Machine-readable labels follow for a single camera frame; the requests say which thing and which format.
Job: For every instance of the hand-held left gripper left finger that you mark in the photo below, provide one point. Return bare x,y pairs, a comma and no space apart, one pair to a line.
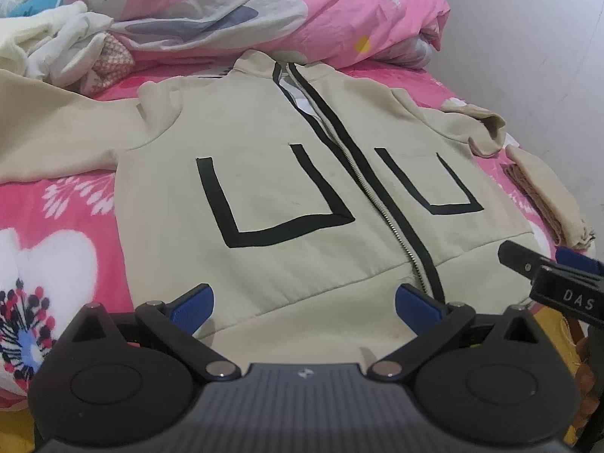
193,309

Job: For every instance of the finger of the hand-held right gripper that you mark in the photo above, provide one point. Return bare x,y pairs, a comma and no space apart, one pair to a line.
566,292
580,262

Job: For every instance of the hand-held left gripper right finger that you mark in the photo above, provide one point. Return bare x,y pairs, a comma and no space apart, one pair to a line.
417,304

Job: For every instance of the beige zip jacket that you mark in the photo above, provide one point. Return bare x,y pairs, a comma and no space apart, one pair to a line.
283,174

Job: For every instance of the folded beige garment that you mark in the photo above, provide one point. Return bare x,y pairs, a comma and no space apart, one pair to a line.
547,188

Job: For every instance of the pink floral bed blanket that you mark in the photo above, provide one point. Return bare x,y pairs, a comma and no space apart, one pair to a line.
61,255

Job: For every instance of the white garment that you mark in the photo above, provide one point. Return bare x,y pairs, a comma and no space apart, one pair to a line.
71,52

